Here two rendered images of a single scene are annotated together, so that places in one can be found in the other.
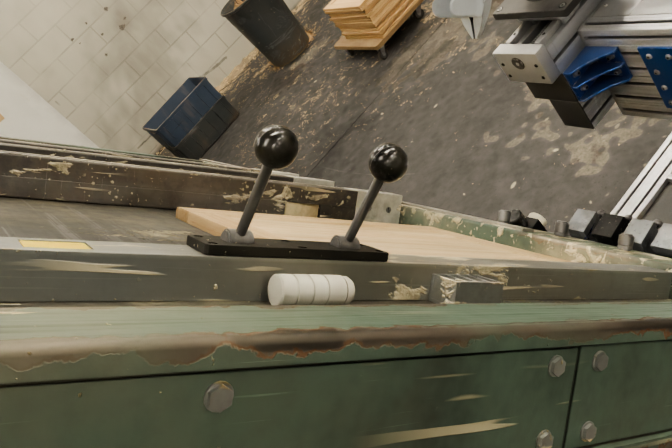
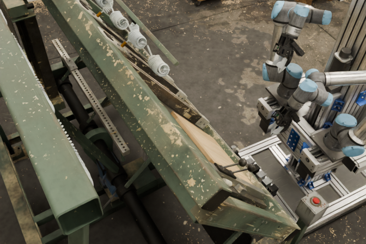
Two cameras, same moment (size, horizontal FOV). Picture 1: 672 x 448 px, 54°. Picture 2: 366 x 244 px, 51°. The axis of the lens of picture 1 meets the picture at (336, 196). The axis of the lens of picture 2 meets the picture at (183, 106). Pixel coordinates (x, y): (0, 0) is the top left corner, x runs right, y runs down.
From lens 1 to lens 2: 1.38 m
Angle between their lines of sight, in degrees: 22
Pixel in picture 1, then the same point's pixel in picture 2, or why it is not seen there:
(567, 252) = (246, 174)
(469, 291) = (243, 190)
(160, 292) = not seen: hidden behind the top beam
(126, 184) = (160, 93)
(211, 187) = (175, 101)
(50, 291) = not seen: hidden behind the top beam
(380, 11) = not seen: outside the picture
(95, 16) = not seen: outside the picture
